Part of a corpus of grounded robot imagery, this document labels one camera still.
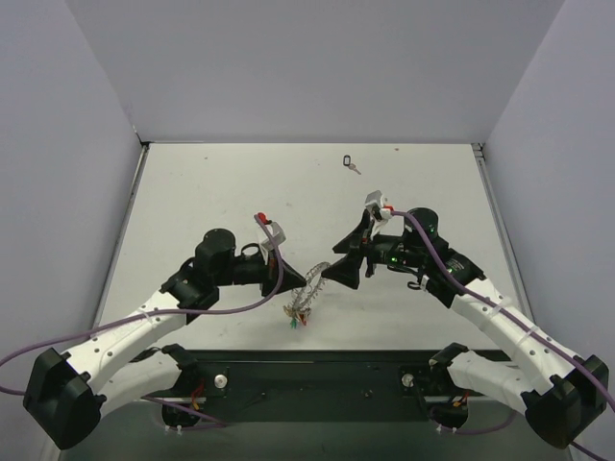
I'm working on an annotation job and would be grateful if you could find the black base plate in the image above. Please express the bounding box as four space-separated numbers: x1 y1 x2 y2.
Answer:
138 350 489 424

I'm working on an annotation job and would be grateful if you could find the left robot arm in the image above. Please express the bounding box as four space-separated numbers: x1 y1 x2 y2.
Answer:
23 221 307 449

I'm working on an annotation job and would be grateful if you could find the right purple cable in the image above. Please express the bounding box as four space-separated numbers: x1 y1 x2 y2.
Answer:
388 208 615 460

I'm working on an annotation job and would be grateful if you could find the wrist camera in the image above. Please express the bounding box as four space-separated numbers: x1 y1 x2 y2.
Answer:
364 190 394 225
256 212 286 259

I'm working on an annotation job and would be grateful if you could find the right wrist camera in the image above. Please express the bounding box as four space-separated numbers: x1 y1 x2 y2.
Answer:
364 190 394 225

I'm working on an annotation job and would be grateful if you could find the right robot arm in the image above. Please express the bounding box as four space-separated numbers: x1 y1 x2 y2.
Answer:
323 206 614 449

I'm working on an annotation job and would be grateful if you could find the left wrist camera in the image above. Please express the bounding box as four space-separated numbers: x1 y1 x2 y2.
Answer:
256 212 286 259

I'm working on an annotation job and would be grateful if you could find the key with black tag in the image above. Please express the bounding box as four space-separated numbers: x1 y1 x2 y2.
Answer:
343 155 361 175

